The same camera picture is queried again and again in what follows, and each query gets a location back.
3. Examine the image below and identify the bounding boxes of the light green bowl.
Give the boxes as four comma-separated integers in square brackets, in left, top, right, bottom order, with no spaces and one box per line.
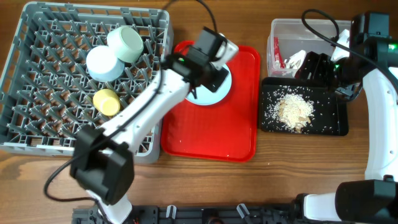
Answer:
[107,26,144,63]

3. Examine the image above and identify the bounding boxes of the yellow plastic cup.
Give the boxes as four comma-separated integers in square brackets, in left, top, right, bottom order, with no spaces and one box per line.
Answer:
[93,89,121,116]

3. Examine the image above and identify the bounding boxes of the black cable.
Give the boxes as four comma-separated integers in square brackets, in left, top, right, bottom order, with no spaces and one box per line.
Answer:
[43,0,218,224]
[301,7,398,103]

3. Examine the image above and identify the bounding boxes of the light blue food bowl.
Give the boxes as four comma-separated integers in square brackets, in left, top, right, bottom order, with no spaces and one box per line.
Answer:
[86,45,124,82]

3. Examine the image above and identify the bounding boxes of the left black cable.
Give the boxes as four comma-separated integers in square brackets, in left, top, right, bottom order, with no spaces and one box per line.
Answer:
[43,0,218,224]

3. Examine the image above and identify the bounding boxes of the rice and peanut leftovers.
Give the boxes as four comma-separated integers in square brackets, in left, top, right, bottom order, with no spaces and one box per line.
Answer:
[262,93,315,133]

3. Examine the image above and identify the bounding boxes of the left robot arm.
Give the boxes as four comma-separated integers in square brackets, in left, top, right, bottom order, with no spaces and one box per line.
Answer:
[70,28,239,223]

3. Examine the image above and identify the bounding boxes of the clear plastic bin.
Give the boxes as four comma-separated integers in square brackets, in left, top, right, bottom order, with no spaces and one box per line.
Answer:
[267,19,335,78]

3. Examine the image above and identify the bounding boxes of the grey dishwasher rack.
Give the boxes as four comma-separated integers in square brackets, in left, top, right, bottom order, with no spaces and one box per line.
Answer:
[1,2,174,156]

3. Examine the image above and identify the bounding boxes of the black plastic tray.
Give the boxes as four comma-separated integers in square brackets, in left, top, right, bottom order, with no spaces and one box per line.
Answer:
[260,77,349,136]

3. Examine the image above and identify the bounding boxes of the white napkin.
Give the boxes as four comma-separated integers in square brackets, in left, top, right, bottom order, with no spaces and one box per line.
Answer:
[284,50,307,69]

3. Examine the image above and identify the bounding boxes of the right black cable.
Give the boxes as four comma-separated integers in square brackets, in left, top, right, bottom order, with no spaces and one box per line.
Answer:
[301,7,398,103]

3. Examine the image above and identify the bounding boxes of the light blue plate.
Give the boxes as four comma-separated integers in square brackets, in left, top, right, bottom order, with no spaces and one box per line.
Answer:
[185,65,232,106]

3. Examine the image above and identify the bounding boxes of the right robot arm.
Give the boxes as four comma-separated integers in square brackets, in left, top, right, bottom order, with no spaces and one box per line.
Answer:
[290,10,397,223]

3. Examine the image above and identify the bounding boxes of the red snack wrapper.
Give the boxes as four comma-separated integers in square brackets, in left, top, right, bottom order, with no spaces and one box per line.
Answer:
[273,37,285,68]

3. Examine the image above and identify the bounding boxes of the red plastic tray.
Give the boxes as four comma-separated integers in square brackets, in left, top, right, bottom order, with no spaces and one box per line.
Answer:
[160,45,261,162]

